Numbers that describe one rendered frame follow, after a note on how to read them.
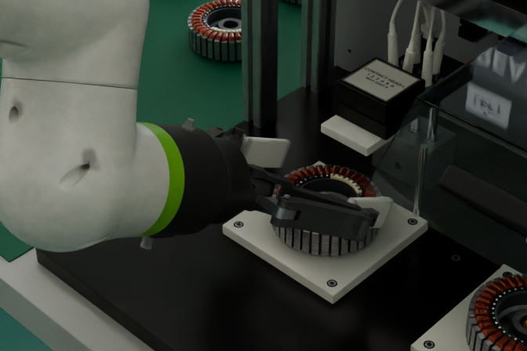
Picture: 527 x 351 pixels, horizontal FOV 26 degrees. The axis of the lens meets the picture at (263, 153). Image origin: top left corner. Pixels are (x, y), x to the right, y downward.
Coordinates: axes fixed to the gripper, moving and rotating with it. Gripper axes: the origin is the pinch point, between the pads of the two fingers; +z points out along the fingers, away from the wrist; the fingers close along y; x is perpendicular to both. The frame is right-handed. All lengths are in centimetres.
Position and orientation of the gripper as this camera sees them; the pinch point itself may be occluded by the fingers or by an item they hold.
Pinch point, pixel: (327, 182)
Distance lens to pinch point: 112.7
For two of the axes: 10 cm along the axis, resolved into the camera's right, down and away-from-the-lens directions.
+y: 7.1, 4.2, -5.7
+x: 3.4, -9.1, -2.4
